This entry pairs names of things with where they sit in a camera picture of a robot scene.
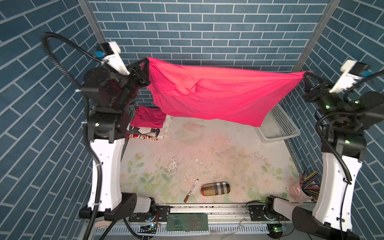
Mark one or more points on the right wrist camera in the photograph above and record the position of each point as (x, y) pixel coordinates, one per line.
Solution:
(352, 71)

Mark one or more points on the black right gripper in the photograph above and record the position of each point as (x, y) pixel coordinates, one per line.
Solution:
(321, 87)

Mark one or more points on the green circuit board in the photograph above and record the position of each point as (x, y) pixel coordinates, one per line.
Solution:
(192, 222)

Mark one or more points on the aluminium right corner post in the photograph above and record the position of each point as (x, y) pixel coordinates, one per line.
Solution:
(318, 30)

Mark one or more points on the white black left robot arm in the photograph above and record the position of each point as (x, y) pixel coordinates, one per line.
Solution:
(105, 138)

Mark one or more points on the brown handled marker pen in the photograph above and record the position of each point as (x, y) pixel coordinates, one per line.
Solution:
(191, 191)

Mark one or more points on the plaid beige glasses case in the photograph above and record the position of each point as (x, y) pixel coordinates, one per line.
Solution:
(215, 189)

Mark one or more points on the aluminium front rail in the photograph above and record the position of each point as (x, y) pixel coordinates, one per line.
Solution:
(224, 220)

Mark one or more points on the magenta t shirt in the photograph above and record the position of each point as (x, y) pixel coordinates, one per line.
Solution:
(148, 118)
(234, 95)

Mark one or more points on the coloured pencils bundle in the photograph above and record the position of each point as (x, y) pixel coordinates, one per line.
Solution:
(308, 184)

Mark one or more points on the white perforated plastic basket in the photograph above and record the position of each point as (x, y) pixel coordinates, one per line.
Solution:
(277, 126)

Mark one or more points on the pink pencil cup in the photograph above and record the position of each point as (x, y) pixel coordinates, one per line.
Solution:
(297, 194)

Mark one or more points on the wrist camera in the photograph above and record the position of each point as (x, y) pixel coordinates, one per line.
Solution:
(352, 71)
(109, 53)

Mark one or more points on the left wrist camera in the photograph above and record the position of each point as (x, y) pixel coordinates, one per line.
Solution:
(109, 53)

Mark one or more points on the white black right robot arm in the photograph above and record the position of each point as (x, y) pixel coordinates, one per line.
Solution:
(341, 130)

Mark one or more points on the aluminium left corner post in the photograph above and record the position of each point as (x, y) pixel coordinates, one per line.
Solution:
(92, 20)

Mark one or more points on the aluminium corner post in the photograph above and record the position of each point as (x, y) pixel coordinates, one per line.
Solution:
(318, 30)
(92, 20)

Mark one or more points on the folded magenta t shirt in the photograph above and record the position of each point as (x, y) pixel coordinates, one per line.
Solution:
(148, 118)

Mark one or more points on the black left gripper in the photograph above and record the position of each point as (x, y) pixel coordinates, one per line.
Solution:
(140, 78)

